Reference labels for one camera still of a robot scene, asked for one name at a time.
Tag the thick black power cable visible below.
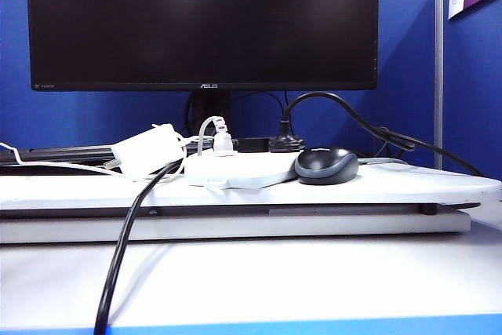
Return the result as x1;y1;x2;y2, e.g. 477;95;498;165
93;162;177;335

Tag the grey partition post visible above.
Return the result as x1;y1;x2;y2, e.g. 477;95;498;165
434;0;446;169

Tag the white base board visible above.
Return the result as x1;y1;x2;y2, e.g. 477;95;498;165
0;209;471;245

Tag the thin grey cable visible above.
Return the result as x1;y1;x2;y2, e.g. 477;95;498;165
358;157;403;166

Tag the white charger block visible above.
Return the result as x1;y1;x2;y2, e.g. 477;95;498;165
104;122;186;177

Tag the black monitor stand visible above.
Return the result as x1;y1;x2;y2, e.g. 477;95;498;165
184;90;233;142

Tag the black plug with cable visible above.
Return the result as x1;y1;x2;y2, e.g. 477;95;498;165
270;91;484;178

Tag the black keyboard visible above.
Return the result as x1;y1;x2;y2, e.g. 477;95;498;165
0;137;272;175

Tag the white charger cable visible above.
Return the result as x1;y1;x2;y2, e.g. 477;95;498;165
0;122;203;187

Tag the black grey computer mouse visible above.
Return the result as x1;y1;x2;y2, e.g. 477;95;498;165
293;147;360;186

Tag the white power strip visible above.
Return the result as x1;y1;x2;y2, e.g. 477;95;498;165
184;151;301;191

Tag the white desk riser board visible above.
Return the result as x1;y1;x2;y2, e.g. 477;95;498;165
0;156;502;218

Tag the white plug with grey cable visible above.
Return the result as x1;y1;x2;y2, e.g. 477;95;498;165
195;115;239;158

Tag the thin black cable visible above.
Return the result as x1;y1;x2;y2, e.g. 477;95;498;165
231;90;299;138

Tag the black ASUS monitor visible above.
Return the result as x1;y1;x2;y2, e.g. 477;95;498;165
25;0;380;93

